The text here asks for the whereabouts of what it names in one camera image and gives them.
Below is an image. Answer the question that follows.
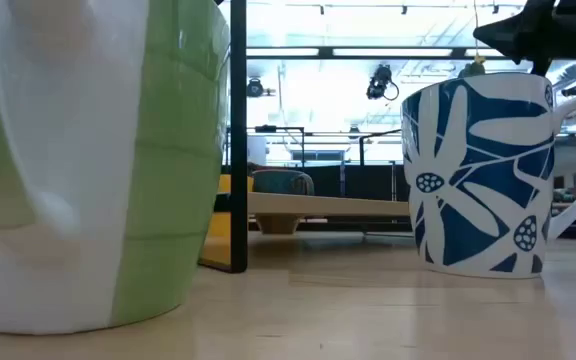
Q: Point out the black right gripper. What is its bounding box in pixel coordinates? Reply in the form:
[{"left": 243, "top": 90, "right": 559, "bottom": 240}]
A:
[{"left": 472, "top": 0, "right": 576, "bottom": 77}]

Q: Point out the dark grey mug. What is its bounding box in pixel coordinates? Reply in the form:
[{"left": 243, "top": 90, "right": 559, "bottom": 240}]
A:
[{"left": 251, "top": 168, "right": 315, "bottom": 236}]

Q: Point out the yellow mug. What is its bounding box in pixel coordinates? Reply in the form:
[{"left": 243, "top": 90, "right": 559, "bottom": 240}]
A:
[{"left": 197, "top": 173, "right": 255, "bottom": 274}]

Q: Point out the green mug white handle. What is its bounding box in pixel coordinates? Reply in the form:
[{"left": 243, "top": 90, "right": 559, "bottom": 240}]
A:
[{"left": 0, "top": 0, "right": 232, "bottom": 336}]

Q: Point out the dark green hanging object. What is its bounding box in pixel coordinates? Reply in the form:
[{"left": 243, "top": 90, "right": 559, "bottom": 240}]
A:
[{"left": 457, "top": 54, "right": 487, "bottom": 79}]

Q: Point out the black overhead light bar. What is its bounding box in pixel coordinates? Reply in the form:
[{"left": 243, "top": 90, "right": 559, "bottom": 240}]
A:
[{"left": 245, "top": 45, "right": 512, "bottom": 61}]

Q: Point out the black low partition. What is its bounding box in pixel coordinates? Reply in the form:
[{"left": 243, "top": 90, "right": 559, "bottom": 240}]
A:
[{"left": 312, "top": 163, "right": 412, "bottom": 202}]

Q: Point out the black hanging camera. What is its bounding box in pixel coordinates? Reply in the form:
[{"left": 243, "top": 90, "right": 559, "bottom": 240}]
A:
[{"left": 366, "top": 63, "right": 400, "bottom": 101}]

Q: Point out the wooden riser shelf black frame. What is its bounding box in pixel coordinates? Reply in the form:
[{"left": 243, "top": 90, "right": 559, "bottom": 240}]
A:
[{"left": 197, "top": 0, "right": 412, "bottom": 275}]

